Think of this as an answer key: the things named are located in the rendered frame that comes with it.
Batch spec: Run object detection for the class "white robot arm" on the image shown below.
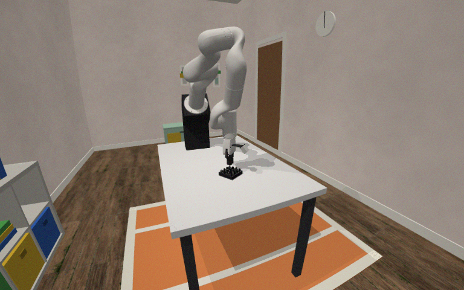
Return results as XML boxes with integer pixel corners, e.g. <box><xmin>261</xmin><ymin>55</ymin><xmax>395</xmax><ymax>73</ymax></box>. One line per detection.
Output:
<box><xmin>183</xmin><ymin>27</ymin><xmax>247</xmax><ymax>138</ymax></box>

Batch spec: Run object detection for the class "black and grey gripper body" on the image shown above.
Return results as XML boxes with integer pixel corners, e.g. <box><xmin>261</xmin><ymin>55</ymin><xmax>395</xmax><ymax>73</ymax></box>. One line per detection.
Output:
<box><xmin>223</xmin><ymin>138</ymin><xmax>236</xmax><ymax>155</ymax></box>

